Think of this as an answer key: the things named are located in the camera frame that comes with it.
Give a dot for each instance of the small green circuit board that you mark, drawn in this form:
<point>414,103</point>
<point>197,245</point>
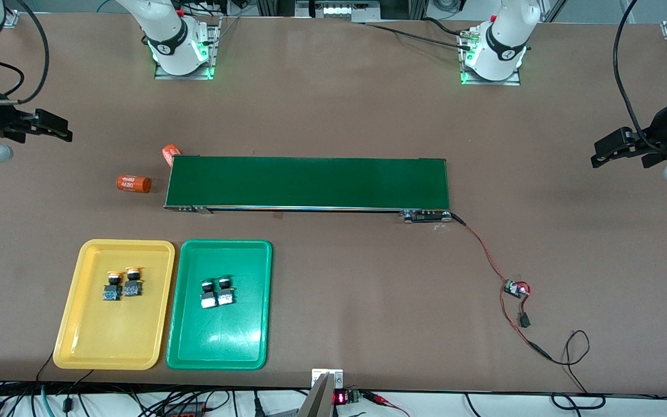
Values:
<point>514,288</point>

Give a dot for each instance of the green conveyor belt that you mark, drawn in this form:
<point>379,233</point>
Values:
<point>310,182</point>

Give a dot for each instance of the green plastic tray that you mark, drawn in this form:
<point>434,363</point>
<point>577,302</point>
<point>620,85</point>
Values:
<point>235,336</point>

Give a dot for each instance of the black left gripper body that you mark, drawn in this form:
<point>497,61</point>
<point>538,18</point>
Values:
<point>659,135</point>

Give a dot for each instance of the green push button switch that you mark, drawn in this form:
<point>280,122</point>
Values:
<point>226,295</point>
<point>208,297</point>

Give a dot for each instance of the small black plug connector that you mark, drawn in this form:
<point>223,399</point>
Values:
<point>524,319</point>

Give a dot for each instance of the orange black power strip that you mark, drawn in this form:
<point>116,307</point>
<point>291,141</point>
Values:
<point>186,410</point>

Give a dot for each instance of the orange printed cylinder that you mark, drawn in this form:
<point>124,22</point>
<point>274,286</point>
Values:
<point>134,183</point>
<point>169,155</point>

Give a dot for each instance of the red test lead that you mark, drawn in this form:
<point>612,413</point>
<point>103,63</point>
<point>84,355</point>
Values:
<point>383,399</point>

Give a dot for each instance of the red digit display module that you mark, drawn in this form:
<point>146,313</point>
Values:
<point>342,397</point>

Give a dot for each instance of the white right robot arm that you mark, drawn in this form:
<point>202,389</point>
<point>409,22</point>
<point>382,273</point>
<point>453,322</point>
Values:
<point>168,35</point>

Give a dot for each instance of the white power strip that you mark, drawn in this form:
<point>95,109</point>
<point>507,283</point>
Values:
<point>339,8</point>

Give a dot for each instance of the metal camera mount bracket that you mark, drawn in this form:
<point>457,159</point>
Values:
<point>326,394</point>

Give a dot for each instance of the yellow plastic tray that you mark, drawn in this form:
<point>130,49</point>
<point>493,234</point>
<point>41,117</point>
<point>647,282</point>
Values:
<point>136,336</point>

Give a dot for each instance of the yellow push button switch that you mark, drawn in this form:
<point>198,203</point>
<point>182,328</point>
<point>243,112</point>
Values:
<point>132,287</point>
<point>112,291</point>

